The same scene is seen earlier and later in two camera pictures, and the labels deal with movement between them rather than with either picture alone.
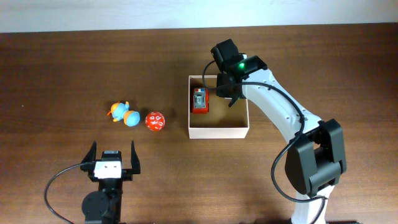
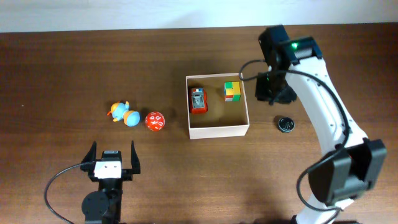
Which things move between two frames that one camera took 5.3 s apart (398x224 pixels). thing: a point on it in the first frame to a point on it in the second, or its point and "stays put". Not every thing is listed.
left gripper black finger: (135, 162) stays put
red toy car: (201, 100) stays put
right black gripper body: (224, 89) to (274, 86)
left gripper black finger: (91, 154) stays put
